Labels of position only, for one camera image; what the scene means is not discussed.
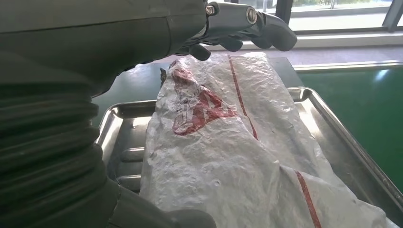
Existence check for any large white red-printed courier bag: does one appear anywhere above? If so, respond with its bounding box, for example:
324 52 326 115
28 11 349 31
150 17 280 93
139 52 401 228

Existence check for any green conveyor belt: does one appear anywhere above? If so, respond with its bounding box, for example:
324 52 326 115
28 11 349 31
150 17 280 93
297 65 403 193

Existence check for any steel scale tray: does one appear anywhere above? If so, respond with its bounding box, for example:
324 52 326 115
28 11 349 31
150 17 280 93
96 86 403 226

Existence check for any dark window frame post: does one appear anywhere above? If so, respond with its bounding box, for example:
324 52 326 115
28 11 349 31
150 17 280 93
381 0 403 33
275 0 294 25

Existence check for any silver conveyor frame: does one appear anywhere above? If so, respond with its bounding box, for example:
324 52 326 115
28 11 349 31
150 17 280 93
292 60 403 73

